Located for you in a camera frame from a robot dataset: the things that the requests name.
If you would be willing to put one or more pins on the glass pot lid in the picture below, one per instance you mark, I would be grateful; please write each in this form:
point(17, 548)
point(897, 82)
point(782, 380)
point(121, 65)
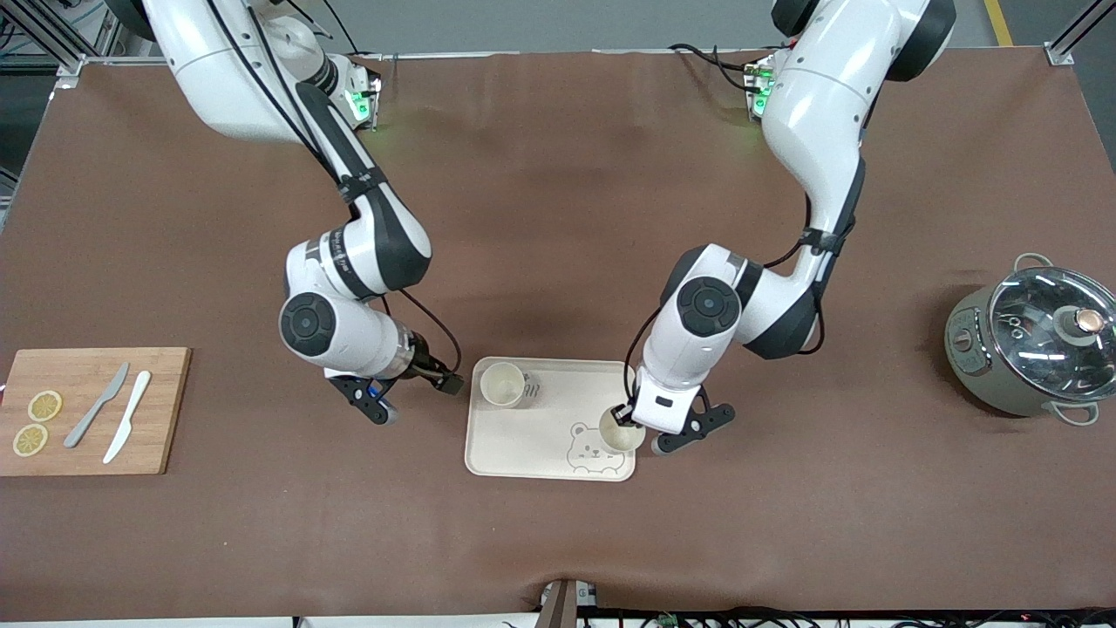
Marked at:
point(1046, 349)

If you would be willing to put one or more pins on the brown table cover mat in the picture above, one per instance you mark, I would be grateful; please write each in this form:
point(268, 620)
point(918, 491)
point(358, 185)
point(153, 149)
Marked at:
point(558, 218)

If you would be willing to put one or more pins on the cream tray with bear print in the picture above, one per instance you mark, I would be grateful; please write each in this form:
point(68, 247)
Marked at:
point(540, 436)

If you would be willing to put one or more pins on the yellow lemon slice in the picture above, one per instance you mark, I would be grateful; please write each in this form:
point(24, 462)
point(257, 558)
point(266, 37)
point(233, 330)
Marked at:
point(30, 440)
point(45, 406)

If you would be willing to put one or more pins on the grey plastic knife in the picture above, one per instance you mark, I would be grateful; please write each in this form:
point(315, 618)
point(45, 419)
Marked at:
point(96, 408)

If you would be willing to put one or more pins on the sage green electric pot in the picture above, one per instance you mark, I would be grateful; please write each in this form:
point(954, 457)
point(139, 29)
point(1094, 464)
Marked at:
point(976, 358)

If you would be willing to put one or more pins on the grey metal clamp bracket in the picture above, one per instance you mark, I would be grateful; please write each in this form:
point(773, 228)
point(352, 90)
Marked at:
point(558, 606)

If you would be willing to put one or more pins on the white plastic cup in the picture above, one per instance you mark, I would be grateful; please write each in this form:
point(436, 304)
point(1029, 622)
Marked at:
point(621, 438)
point(503, 385)

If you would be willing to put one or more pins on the wooden cutting board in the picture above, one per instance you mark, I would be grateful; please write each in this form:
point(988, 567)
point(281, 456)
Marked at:
point(96, 453)

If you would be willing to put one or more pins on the aluminium frame profile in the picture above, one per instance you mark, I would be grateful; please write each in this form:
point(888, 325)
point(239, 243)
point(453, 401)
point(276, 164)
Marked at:
point(1077, 30)
point(52, 39)

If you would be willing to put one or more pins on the white plastic knife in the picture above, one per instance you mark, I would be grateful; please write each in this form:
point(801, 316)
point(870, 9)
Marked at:
point(131, 410)

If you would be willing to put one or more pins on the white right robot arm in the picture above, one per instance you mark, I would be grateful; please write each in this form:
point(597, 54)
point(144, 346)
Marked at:
point(227, 78)

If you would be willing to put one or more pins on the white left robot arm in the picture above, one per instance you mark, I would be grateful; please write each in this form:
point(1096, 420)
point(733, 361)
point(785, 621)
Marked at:
point(828, 96)

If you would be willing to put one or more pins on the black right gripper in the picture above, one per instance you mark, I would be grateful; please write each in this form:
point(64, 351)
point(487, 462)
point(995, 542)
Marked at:
point(425, 364)

